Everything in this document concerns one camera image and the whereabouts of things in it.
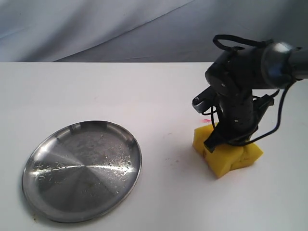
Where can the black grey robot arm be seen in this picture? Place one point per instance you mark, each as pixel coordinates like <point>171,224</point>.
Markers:
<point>282,65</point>

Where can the yellow sponge block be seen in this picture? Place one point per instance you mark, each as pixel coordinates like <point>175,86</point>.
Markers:
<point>224,158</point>

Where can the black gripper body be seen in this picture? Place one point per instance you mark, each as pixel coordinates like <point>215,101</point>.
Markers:
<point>233,76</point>

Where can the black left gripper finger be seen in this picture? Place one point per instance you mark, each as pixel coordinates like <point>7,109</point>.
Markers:
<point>220,135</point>

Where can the round steel plate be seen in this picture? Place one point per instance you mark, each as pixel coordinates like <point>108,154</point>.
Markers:
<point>82,171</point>

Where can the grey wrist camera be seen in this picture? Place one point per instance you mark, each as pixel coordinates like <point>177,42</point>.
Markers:
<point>203,101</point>

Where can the grey backdrop cloth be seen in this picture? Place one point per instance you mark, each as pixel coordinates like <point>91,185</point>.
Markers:
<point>141,30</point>

